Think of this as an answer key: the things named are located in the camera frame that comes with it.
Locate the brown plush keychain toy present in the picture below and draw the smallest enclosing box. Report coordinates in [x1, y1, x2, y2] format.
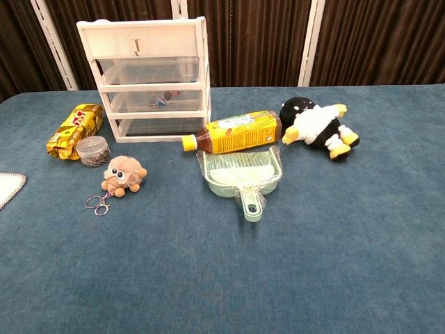
[84, 155, 148, 216]

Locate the white plastic drawer unit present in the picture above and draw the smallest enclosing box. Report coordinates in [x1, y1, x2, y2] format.
[76, 15, 212, 144]

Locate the clear round jar of clips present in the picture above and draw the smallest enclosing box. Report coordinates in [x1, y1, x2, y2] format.
[75, 135, 112, 168]

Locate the black and white plush doll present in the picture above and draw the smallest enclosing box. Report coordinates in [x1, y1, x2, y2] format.
[279, 96, 361, 163]

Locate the white cloth mat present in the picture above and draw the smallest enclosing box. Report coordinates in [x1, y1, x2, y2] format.
[0, 172, 28, 211]

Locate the yellow snack bag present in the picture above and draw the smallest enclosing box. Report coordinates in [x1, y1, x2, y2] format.
[45, 103, 105, 161]

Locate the clear plastic drawer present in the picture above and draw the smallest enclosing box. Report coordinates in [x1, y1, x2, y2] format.
[100, 89, 203, 113]
[96, 57, 201, 86]
[115, 117, 205, 136]

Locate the yellow label tea bottle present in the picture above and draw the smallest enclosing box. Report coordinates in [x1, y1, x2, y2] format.
[181, 110, 283, 155]

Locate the green dustpan in plastic wrap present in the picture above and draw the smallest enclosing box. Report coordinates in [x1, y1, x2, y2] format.
[196, 145, 284, 223]

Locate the dark brown curtain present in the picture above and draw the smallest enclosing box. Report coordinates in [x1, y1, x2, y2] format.
[0, 0, 445, 104]

